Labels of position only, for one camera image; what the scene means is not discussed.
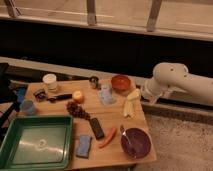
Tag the black remote control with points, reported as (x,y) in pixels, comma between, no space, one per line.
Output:
(96,128)

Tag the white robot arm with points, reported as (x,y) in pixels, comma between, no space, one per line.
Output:
(175,93)

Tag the clear plastic container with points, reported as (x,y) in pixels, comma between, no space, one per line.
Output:
(105,94)

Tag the blue plastic cup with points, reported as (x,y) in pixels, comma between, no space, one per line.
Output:
(28,107)

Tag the metal spoon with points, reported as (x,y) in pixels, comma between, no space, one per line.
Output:
(125,137)

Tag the black handled tool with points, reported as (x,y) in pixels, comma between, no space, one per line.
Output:
(40,95)

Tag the purple bowl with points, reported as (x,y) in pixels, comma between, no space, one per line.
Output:
(140,142)

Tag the green plastic tray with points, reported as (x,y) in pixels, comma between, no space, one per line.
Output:
(37,143)

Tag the blue sponge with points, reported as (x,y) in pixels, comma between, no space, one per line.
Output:
(84,145)

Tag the yellow apple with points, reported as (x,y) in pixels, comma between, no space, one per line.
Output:
(78,96)

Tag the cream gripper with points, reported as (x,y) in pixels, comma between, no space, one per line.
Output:
(129,106)

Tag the orange red bowl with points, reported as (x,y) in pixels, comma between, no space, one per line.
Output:
(120,82)

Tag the small metal cup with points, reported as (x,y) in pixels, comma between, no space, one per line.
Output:
(94,82)

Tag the dark grape bunch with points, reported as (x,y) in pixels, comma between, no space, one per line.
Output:
(77,111)

